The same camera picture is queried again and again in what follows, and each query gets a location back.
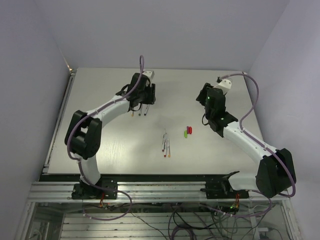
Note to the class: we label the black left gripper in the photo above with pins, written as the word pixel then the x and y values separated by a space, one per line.
pixel 152 90

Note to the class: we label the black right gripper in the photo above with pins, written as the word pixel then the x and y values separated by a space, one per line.
pixel 203 93

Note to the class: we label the blue ended white pen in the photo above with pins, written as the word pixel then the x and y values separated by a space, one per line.
pixel 146 110

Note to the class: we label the green ended white pen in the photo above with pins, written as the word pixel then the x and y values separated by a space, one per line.
pixel 140 110

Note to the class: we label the purple ended white pen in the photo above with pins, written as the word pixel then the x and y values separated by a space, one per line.
pixel 164 138

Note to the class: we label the orange ended white pen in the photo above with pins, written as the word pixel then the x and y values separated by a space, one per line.
pixel 168 149

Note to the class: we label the red ended white pen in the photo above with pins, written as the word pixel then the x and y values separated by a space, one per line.
pixel 165 152

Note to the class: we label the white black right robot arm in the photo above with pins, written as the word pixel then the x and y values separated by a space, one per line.
pixel 275 173

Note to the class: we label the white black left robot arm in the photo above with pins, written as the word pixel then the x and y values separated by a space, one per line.
pixel 84 134

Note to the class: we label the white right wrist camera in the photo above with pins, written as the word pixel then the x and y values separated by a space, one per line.
pixel 224 84

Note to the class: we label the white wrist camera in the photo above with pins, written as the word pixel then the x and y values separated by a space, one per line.
pixel 150 74
pixel 224 84

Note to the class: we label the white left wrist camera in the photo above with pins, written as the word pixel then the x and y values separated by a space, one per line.
pixel 150 74

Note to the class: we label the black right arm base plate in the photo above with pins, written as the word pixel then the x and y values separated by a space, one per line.
pixel 223 190

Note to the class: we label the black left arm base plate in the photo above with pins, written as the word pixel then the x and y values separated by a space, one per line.
pixel 83 191

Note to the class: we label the aluminium extrusion frame rail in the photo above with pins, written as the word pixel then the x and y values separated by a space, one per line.
pixel 61 192

